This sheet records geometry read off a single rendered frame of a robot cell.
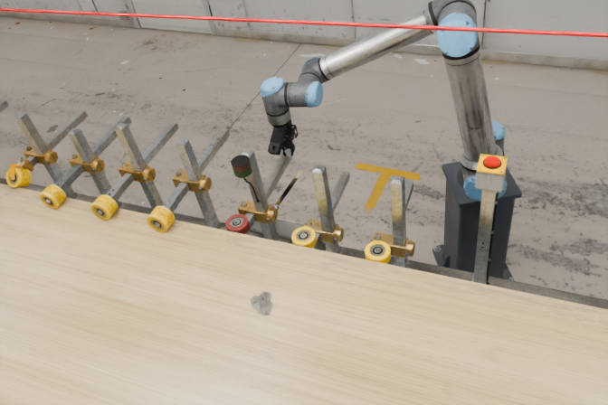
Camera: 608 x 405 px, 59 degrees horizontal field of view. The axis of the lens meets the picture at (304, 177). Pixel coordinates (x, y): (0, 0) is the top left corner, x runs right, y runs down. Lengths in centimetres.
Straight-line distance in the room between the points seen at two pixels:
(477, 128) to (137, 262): 123
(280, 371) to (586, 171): 237
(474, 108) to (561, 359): 81
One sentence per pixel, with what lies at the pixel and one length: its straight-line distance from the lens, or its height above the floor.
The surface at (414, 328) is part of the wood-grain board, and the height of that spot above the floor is 90.
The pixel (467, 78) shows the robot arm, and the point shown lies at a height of 124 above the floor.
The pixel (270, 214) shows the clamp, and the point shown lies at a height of 86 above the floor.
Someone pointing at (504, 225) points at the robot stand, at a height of 41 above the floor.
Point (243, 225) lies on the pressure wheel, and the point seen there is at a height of 91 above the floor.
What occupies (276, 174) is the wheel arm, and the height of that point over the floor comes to 86.
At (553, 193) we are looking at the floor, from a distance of 325.
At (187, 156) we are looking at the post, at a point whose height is 109.
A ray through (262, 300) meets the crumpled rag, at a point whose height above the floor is 91.
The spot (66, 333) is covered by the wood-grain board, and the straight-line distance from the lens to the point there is 183.
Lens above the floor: 221
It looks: 41 degrees down
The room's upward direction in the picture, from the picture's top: 11 degrees counter-clockwise
